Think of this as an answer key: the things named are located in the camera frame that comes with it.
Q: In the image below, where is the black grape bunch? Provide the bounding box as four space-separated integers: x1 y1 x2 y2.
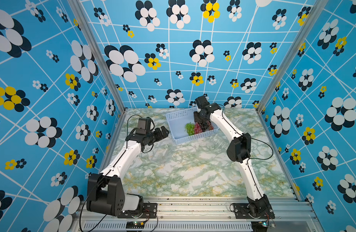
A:
201 120 214 132

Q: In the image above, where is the white perforated plastic basket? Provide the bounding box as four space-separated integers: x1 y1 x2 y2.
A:
166 107 219 145

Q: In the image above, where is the clear plastic clamshell container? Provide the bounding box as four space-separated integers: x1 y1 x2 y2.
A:
208 134 231 153

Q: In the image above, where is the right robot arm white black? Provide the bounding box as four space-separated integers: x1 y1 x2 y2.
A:
195 96 275 219

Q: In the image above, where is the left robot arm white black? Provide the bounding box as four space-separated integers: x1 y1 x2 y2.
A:
86 126 169 217

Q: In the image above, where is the green grape bunch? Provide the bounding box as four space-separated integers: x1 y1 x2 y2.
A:
185 123 196 136

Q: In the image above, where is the left green circuit board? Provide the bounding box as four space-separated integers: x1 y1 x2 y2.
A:
126 221 146 230

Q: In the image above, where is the green circuit board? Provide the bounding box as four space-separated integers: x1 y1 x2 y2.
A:
126 221 146 230
251 222 268 232

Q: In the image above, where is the right green circuit board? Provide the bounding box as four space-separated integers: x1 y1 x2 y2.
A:
251 222 268 232

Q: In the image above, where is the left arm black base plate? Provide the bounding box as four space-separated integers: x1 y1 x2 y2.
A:
118 203 158 219

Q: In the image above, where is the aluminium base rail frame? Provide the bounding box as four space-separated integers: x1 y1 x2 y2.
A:
71 197 323 232

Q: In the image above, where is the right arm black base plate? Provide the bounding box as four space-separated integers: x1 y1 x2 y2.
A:
230 203 275 220

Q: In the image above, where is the aluminium corner post left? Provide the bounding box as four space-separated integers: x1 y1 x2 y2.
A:
68 0 125 115

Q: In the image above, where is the aluminium corner post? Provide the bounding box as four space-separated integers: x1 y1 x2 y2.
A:
68 0 125 115
256 0 328 115

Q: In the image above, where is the aluminium corner post right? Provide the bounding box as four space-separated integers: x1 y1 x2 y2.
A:
256 0 328 115

